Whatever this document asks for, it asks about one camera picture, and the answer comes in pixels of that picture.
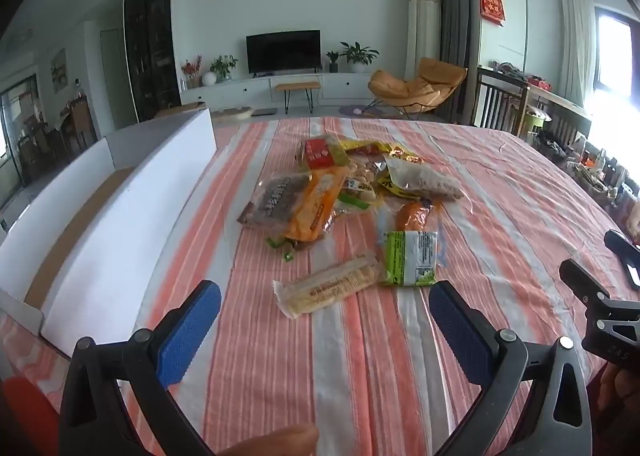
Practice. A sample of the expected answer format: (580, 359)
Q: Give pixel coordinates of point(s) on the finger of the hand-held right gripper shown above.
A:
(622, 248)
(580, 281)

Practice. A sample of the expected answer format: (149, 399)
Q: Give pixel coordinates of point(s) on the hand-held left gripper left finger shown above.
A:
(190, 331)

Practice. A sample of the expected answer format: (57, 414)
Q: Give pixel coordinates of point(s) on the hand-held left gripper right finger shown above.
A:
(460, 331)

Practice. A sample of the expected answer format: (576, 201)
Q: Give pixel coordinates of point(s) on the white cardboard box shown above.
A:
(100, 261)

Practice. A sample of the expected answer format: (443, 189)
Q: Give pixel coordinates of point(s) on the green-edged brown snack packet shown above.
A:
(285, 250)

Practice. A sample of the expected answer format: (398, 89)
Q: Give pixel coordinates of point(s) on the clear packet of brown cakes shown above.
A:
(430, 181)

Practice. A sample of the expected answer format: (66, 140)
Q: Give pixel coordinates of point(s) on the yellow-edged peanut packet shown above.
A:
(360, 181)

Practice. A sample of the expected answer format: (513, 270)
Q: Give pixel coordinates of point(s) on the person's right hand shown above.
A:
(625, 386)

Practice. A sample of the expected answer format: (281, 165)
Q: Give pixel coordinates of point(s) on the person's left hand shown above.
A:
(280, 442)

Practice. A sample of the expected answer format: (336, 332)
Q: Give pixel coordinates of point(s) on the green white snack packet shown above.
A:
(407, 256)

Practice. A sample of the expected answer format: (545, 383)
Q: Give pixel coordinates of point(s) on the orange grey striped tablecloth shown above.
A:
(500, 216)

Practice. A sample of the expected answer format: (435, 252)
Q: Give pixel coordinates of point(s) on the cluttered wooden side table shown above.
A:
(575, 146)

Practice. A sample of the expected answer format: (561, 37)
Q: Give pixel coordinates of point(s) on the orange sausage packet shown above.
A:
(412, 216)

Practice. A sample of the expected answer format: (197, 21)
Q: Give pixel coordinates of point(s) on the clear beige wafer packet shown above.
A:
(325, 286)

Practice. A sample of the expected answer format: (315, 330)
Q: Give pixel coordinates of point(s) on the dark brown snack packet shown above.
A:
(272, 201)

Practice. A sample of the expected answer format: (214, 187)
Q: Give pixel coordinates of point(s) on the orange snack packet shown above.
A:
(315, 206)

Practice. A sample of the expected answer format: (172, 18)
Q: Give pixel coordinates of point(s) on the person's red clothing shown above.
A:
(25, 416)

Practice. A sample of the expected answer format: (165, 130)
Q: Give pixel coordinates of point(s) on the dark wooden chair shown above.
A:
(500, 101)

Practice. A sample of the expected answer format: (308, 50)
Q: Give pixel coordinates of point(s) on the plain yellow snack packet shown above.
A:
(367, 146)

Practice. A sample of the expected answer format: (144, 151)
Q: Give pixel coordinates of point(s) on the white curtain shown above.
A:
(577, 41)

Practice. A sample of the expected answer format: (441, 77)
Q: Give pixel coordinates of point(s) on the red label snack packet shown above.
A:
(320, 154)

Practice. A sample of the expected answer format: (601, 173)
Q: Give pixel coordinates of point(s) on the purple round rug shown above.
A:
(365, 111)

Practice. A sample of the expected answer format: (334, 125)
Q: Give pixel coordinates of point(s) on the white television cabinet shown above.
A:
(240, 89)

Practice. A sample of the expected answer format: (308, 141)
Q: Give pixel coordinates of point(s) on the orange lounge chair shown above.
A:
(425, 81)

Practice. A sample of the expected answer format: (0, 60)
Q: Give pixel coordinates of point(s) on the red flowers in vase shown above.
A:
(191, 71)

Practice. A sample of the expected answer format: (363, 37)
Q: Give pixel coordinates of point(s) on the white interior door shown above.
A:
(112, 79)

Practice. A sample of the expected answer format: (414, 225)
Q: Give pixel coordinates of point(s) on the green plant in white vase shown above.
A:
(222, 67)

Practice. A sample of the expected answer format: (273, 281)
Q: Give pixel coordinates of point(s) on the wooden bench with black legs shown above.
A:
(297, 86)

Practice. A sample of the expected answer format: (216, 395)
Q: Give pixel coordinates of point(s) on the black display cabinet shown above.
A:
(152, 46)

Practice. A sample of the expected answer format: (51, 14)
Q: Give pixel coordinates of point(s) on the grey curtain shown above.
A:
(457, 11)

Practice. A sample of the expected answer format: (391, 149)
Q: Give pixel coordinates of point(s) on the large green potted plant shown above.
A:
(357, 56)

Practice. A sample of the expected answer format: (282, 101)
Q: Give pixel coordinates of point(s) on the black flat television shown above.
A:
(282, 51)

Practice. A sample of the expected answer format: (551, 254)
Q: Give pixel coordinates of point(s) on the small green potted plant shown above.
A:
(333, 61)

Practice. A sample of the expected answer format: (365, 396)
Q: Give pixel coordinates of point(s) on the covered standing air conditioner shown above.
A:
(422, 26)

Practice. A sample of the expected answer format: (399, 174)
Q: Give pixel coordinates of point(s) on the red wall hanging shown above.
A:
(492, 6)

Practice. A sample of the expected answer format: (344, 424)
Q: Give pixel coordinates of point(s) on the framed wall painting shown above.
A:
(59, 70)

